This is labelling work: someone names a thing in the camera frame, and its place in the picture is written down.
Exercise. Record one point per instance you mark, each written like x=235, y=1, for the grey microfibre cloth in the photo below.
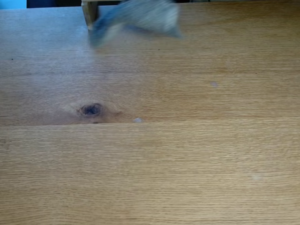
x=140, y=18

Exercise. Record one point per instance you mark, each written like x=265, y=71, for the light wooden stand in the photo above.
x=90, y=14

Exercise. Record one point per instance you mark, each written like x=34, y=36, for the dark background object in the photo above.
x=54, y=3

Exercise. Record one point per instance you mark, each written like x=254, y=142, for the light blue background object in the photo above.
x=12, y=4

